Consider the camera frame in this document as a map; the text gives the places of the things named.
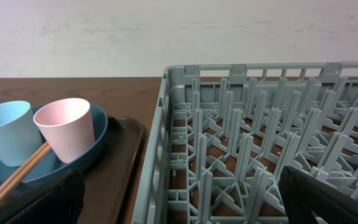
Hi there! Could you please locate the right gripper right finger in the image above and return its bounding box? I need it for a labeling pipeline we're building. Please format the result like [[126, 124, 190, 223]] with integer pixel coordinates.
[[278, 166, 358, 224]]

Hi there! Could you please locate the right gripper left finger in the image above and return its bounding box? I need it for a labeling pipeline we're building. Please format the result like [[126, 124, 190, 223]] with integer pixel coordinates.
[[5, 169, 85, 224]]

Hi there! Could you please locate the grey dishwasher rack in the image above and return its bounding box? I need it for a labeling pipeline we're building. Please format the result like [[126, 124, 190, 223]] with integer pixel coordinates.
[[132, 62, 358, 223]]

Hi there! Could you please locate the wooden chopstick right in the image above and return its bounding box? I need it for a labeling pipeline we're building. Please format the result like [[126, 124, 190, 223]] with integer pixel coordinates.
[[0, 146, 53, 215]]

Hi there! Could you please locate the wooden chopstick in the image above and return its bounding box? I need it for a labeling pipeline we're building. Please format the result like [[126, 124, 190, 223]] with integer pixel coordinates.
[[0, 146, 53, 215], [0, 142, 50, 210]]

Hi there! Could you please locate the brown serving tray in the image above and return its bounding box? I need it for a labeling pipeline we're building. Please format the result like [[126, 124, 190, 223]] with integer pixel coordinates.
[[0, 116, 147, 224]]

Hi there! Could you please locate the wooden chopstick left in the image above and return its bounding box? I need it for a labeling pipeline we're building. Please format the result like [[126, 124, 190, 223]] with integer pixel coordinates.
[[0, 142, 50, 210]]

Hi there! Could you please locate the pink cup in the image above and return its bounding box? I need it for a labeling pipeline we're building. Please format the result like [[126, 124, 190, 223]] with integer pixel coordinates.
[[34, 98, 95, 163]]

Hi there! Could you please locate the light blue cup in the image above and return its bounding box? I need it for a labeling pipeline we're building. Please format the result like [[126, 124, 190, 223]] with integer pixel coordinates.
[[0, 101, 43, 167]]

